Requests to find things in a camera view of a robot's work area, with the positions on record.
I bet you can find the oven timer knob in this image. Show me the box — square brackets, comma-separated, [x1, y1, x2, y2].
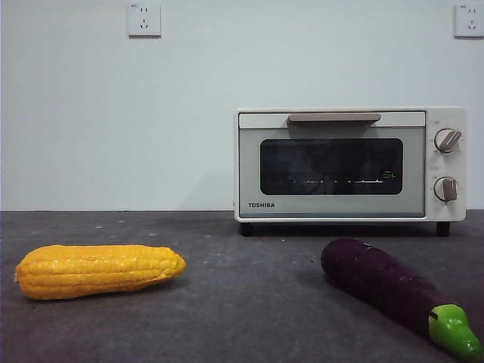
[433, 175, 459, 202]

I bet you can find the white wall socket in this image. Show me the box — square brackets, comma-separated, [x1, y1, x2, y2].
[453, 2, 484, 39]
[127, 2, 163, 39]

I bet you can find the cream Toshiba toaster oven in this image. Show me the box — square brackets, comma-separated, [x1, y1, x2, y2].
[233, 107, 468, 237]

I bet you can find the yellow corn cob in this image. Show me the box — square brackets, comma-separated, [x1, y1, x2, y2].
[14, 244, 188, 302]

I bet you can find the oven door with beige handle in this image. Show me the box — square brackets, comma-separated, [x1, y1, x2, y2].
[237, 110, 427, 219]

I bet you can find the purple eggplant with green stem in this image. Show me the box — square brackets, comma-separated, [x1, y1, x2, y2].
[320, 237, 484, 360]

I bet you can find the oven temperature knob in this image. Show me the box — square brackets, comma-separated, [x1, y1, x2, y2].
[433, 128, 463, 154]

